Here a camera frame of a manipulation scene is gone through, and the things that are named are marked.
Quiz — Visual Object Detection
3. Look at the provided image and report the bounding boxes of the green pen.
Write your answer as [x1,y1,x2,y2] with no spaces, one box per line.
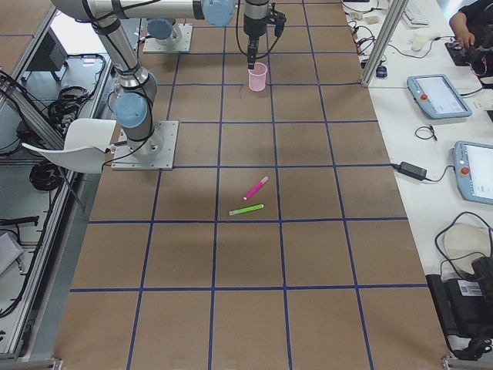
[229,203,264,216]

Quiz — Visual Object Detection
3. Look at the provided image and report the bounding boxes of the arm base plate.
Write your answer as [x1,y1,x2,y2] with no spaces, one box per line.
[143,19,193,54]
[110,120,179,170]

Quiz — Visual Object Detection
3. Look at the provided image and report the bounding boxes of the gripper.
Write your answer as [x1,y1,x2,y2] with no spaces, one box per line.
[243,1,286,70]

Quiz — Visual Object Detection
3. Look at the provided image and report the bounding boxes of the pink mesh cup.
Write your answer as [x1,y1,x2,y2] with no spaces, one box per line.
[248,62,268,92]

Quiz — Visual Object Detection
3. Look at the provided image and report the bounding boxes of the black power adapter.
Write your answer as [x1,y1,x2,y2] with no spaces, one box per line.
[398,161,427,181]

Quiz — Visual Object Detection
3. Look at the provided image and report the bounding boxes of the teach pendant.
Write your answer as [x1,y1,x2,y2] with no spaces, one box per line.
[407,74,472,119]
[452,140,492,205]

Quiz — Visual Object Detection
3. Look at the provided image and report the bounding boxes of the person hand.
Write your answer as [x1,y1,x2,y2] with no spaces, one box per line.
[457,30,475,49]

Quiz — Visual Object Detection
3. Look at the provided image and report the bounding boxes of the aluminium frame post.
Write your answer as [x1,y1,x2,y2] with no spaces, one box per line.
[361,0,408,88]

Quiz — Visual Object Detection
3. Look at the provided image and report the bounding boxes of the white keyboard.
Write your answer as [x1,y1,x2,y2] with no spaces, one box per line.
[402,0,430,29]

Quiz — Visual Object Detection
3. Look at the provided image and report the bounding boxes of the pink pen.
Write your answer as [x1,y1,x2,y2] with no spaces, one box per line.
[243,177,269,200]

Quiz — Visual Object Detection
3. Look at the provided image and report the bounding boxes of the near teach pendant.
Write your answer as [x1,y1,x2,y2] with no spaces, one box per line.
[452,140,492,205]

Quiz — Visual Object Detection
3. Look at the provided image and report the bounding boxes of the far teach pendant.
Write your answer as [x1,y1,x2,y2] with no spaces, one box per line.
[407,74,472,119]

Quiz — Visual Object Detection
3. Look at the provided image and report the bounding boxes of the white chair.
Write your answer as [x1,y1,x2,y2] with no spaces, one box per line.
[22,118,116,174]

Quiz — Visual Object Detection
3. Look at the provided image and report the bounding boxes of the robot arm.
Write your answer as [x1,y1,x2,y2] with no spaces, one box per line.
[147,18,182,45]
[52,1,287,110]

